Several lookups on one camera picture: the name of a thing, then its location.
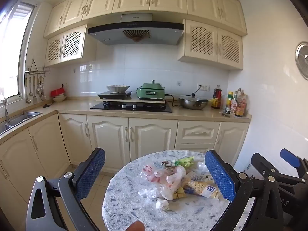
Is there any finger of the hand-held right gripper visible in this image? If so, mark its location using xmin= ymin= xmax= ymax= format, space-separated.
xmin=280 ymin=149 xmax=308 ymax=179
xmin=251 ymin=153 xmax=303 ymax=186

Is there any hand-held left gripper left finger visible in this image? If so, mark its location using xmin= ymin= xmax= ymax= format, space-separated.
xmin=25 ymin=147 xmax=106 ymax=231

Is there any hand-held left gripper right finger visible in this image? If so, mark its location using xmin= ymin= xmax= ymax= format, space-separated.
xmin=204 ymin=150 xmax=285 ymax=231

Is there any clear plastic bag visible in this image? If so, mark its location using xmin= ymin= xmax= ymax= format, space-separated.
xmin=196 ymin=161 xmax=212 ymax=175

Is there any yellow label snack packet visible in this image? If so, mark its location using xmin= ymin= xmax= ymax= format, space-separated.
xmin=184 ymin=180 xmax=220 ymax=201

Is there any green snack bag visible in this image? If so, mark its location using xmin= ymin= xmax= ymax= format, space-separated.
xmin=175 ymin=156 xmax=195 ymax=167

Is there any pink white plastic bag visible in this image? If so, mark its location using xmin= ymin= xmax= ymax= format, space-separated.
xmin=143 ymin=165 xmax=187 ymax=201

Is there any clear plastic film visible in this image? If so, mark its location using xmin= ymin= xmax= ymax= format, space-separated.
xmin=138 ymin=187 xmax=160 ymax=199

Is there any white tissue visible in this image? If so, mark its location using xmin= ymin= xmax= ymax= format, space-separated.
xmin=156 ymin=198 xmax=170 ymax=210

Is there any person's left hand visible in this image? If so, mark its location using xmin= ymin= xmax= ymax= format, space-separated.
xmin=126 ymin=221 xmax=145 ymax=231

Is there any round marble table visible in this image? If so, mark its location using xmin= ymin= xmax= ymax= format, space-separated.
xmin=102 ymin=150 xmax=255 ymax=231

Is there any white label bottle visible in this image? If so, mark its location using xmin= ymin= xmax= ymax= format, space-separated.
xmin=230 ymin=90 xmax=239 ymax=115

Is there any yellow cap sauce bottle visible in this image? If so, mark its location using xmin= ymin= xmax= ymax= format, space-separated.
xmin=225 ymin=91 xmax=234 ymax=114

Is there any beige kitchen countertop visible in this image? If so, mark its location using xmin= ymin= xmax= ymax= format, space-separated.
xmin=0 ymin=96 xmax=252 ymax=145

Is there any dark red oil bottle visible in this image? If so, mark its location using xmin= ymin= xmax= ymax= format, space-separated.
xmin=211 ymin=84 xmax=222 ymax=109

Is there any steel wok with lid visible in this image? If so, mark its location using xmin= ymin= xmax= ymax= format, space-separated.
xmin=178 ymin=93 xmax=209 ymax=110

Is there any black glass gas stove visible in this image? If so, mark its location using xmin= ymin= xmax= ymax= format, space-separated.
xmin=90 ymin=101 xmax=173 ymax=113

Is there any black induction cooktop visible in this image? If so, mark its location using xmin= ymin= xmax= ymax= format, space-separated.
xmin=97 ymin=91 xmax=133 ymax=100

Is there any wooden board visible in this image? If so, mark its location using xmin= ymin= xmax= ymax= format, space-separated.
xmin=97 ymin=97 xmax=167 ymax=104

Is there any red box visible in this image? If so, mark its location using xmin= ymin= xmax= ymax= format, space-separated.
xmin=50 ymin=88 xmax=66 ymax=97

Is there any steel kitchen sink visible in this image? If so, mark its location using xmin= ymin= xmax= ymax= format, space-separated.
xmin=0 ymin=111 xmax=43 ymax=136

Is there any steel bowl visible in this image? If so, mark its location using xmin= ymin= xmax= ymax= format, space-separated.
xmin=106 ymin=85 xmax=131 ymax=94

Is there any steel skimmer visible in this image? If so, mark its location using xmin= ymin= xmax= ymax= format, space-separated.
xmin=40 ymin=75 xmax=47 ymax=101

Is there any steel spatula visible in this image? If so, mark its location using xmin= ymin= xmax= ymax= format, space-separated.
xmin=32 ymin=75 xmax=38 ymax=103

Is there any steel ladle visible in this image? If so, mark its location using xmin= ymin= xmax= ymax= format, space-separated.
xmin=25 ymin=75 xmax=32 ymax=104

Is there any green electric cooker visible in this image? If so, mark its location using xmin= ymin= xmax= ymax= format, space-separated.
xmin=136 ymin=80 xmax=167 ymax=101

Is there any steel faucet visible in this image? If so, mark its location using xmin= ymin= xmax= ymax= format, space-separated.
xmin=2 ymin=98 xmax=10 ymax=124

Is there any kitchen window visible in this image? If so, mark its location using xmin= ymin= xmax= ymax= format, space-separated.
xmin=0 ymin=1 xmax=36 ymax=101

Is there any grey range hood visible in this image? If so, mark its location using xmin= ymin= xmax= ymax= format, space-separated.
xmin=87 ymin=13 xmax=184 ymax=46

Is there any black power cord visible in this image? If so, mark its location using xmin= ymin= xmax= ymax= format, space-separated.
xmin=166 ymin=93 xmax=180 ymax=107

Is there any round steel wall plate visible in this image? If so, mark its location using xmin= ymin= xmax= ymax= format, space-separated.
xmin=295 ymin=41 xmax=308 ymax=80

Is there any steel wall utensil rack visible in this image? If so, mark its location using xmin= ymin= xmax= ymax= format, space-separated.
xmin=25 ymin=58 xmax=51 ymax=75

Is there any cream lattice door wall cabinet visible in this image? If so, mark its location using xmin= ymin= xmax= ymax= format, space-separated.
xmin=44 ymin=24 xmax=87 ymax=67
xmin=177 ymin=19 xmax=244 ymax=71

